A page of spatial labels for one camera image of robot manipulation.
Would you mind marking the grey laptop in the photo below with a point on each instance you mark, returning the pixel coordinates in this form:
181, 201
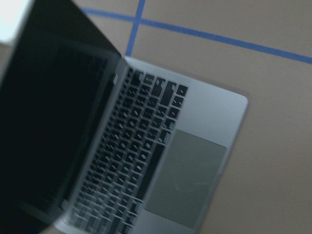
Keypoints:
93, 142

